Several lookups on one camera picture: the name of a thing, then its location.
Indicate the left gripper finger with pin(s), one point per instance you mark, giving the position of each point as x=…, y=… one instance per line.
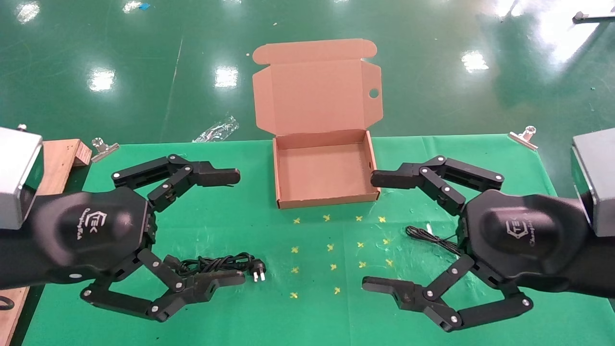
x=211, y=175
x=192, y=290

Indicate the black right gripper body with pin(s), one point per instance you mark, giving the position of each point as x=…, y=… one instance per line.
x=528, y=240

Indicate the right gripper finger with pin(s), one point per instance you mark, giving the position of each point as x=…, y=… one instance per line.
x=408, y=295
x=399, y=178

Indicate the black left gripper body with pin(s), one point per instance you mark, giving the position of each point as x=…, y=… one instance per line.
x=86, y=230

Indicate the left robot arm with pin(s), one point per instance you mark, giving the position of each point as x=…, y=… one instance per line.
x=14, y=178

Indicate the brown cardboard box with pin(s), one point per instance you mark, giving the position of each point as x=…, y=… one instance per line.
x=317, y=168

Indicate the clear plastic bag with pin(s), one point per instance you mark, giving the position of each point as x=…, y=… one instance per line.
x=216, y=129

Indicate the wooden board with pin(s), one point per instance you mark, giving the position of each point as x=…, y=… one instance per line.
x=60, y=163

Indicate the silver binder clip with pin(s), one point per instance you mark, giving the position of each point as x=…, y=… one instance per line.
x=522, y=138
x=103, y=149

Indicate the green cloth mat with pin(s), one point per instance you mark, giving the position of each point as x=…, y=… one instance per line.
x=312, y=312

